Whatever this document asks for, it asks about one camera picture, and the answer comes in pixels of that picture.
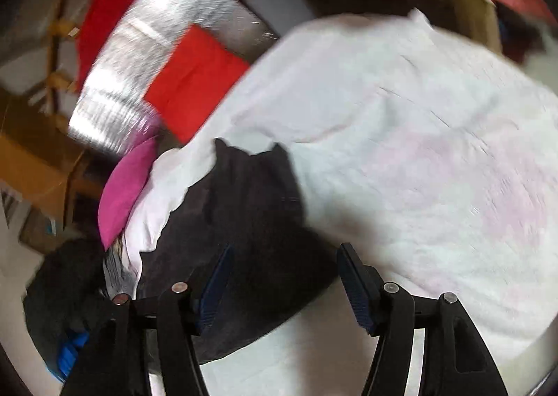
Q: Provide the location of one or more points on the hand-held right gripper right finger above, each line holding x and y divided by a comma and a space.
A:
355, 291

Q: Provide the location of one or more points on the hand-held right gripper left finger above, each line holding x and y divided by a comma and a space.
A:
216, 287

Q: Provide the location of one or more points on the black quilted jacket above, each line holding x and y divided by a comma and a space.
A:
253, 213

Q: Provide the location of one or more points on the grey cloth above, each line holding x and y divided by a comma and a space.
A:
120, 269

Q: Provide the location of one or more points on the pink pillow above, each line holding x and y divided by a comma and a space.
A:
126, 191

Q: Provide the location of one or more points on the black down coat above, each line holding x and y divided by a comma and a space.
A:
65, 287

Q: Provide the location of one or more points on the white embossed blanket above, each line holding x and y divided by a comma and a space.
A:
392, 138

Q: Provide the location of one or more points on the blue jacket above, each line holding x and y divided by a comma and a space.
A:
72, 354

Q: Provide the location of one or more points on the red cushion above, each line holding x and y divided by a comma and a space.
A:
196, 82

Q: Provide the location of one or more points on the silver foil insulation board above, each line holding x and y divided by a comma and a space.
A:
144, 38

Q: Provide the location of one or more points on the wooden table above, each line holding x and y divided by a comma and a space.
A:
471, 8

